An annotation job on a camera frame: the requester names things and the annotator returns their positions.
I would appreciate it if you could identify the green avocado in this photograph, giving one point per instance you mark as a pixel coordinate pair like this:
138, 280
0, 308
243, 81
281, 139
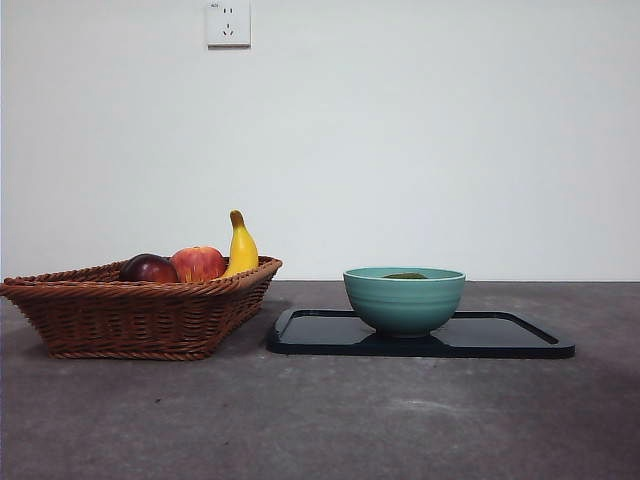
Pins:
404, 275

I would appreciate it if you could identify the teal ribbed bowl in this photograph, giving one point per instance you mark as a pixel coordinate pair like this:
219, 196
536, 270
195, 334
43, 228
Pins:
405, 305

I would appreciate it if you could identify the yellow banana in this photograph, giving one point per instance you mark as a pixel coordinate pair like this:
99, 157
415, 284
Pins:
242, 247

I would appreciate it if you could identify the red apple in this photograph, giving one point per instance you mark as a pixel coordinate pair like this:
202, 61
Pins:
197, 262

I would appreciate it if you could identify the dark purple plum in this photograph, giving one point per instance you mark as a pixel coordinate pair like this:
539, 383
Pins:
147, 268

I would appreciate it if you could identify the black rectangular tray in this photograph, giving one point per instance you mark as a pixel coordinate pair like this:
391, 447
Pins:
480, 340

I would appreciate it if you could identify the brown wicker basket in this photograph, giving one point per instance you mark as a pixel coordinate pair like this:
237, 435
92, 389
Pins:
130, 320

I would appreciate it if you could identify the white wall socket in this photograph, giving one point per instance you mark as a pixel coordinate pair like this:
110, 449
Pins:
228, 24

